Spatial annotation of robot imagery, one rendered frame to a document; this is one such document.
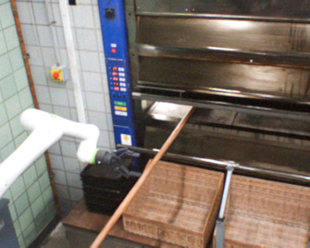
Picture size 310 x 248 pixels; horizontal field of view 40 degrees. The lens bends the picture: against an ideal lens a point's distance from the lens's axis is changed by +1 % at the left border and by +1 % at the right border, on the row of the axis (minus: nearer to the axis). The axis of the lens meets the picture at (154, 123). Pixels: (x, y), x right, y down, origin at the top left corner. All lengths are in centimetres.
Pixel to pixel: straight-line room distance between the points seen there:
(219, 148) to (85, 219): 104
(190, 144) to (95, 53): 89
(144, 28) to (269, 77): 81
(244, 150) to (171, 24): 94
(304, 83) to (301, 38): 26
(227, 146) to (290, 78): 63
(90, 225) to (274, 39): 168
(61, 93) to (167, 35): 99
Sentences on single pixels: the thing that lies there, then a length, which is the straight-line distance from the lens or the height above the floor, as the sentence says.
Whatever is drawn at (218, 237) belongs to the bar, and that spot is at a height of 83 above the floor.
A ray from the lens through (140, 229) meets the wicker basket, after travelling 286.
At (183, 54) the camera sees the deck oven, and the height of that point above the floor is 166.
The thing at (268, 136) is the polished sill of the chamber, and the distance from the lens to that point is 275.
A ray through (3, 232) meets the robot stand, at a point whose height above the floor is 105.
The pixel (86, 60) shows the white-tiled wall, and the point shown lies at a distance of 297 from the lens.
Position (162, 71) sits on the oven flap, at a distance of 274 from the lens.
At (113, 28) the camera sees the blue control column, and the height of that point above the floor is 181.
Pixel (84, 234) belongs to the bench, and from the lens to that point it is 307.
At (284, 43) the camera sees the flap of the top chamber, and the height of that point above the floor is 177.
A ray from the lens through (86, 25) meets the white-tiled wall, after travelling 287.
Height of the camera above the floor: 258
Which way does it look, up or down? 29 degrees down
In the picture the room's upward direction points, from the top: 4 degrees counter-clockwise
